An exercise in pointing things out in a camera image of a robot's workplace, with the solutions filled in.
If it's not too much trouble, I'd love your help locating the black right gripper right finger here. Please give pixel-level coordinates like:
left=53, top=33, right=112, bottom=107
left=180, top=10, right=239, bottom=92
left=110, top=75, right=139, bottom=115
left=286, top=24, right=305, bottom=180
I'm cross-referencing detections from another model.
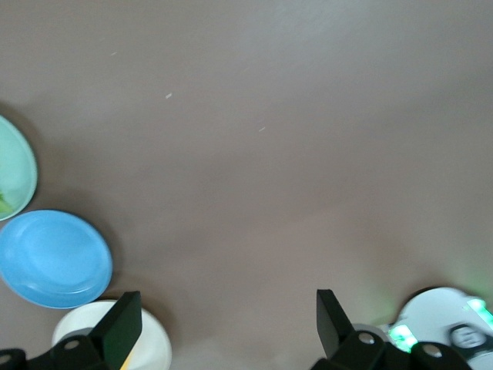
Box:
left=310, top=288, right=475, bottom=370

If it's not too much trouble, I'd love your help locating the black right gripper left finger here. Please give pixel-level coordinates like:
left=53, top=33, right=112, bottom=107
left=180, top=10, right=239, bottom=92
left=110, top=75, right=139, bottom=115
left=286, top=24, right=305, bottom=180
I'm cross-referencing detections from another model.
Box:
left=26, top=291, right=143, bottom=370

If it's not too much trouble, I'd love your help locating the green lettuce leaf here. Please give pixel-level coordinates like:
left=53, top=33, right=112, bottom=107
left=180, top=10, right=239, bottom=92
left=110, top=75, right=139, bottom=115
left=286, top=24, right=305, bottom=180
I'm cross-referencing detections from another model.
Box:
left=0, top=187, right=17, bottom=217

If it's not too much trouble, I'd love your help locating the beige round plate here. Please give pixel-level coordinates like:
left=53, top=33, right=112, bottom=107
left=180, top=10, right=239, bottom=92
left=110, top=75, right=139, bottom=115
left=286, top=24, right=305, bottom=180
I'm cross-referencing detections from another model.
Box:
left=51, top=300, right=173, bottom=370

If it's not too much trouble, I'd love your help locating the blue round plate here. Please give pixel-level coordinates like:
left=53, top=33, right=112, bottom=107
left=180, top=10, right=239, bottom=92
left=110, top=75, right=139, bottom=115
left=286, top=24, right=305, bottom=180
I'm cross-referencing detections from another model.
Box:
left=0, top=209, right=114, bottom=310

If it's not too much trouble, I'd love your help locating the brown table cover mat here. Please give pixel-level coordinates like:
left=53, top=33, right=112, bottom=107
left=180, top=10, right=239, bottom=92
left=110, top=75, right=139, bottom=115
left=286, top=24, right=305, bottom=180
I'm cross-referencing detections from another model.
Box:
left=0, top=0, right=493, bottom=370

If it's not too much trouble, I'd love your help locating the pale green round plate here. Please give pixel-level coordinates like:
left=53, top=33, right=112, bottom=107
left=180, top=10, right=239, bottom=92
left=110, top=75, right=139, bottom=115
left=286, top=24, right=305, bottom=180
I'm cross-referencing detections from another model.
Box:
left=0, top=114, right=39, bottom=223

